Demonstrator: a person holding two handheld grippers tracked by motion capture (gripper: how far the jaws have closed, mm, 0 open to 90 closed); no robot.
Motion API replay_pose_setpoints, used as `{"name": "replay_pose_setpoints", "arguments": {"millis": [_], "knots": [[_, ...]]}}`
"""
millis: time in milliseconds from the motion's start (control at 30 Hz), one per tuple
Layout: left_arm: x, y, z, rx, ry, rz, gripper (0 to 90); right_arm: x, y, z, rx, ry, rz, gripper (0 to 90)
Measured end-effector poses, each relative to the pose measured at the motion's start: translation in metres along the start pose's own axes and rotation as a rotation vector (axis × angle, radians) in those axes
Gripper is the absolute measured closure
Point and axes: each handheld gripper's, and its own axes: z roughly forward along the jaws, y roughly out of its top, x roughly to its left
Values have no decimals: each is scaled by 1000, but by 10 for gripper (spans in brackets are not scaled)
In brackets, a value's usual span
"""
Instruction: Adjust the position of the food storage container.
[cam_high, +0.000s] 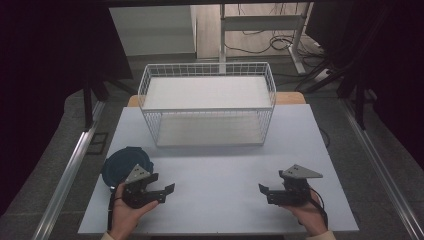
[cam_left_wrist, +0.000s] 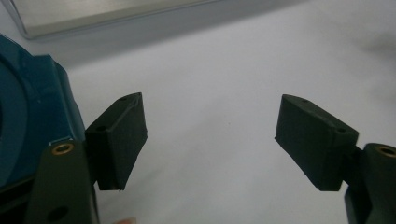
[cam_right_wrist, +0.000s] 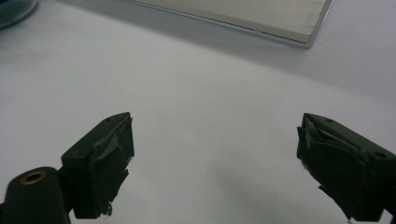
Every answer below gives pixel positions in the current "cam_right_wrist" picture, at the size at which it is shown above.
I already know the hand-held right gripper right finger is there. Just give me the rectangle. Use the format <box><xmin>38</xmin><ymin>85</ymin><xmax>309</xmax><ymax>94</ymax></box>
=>
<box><xmin>296</xmin><ymin>112</ymin><xmax>396</xmax><ymax>223</ymax></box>

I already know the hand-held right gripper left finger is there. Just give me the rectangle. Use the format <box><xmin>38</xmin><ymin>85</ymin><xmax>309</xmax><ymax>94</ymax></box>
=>
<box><xmin>60</xmin><ymin>111</ymin><xmax>135</xmax><ymax>219</ymax></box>

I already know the dark round glass dish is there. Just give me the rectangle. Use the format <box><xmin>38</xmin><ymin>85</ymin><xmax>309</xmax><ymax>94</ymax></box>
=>
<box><xmin>0</xmin><ymin>0</ymin><xmax>37</xmax><ymax>31</ymax></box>

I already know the flat grey metal-edged board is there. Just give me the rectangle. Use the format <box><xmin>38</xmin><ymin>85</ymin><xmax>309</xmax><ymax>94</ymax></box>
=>
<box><xmin>120</xmin><ymin>0</ymin><xmax>334</xmax><ymax>49</ymax></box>

